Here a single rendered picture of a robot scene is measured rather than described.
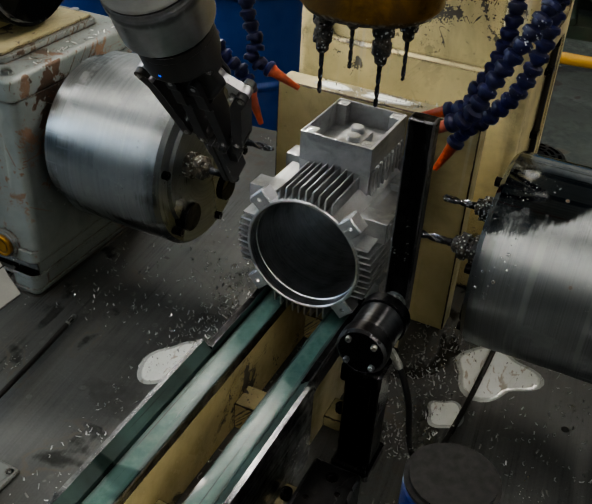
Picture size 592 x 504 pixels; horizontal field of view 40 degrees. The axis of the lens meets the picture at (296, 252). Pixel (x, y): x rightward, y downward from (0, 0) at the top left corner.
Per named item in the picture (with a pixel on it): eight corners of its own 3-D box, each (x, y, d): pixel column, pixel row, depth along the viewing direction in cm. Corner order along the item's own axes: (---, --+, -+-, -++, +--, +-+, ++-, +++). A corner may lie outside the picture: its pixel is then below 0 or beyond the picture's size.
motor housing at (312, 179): (302, 224, 128) (309, 112, 117) (416, 261, 121) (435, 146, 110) (236, 291, 113) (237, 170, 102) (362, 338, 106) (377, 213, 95)
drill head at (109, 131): (86, 148, 146) (71, 9, 131) (268, 204, 133) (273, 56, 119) (-17, 212, 127) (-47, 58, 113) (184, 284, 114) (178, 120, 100)
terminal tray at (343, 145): (334, 143, 117) (338, 96, 113) (403, 162, 114) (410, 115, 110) (295, 178, 108) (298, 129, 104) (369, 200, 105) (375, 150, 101)
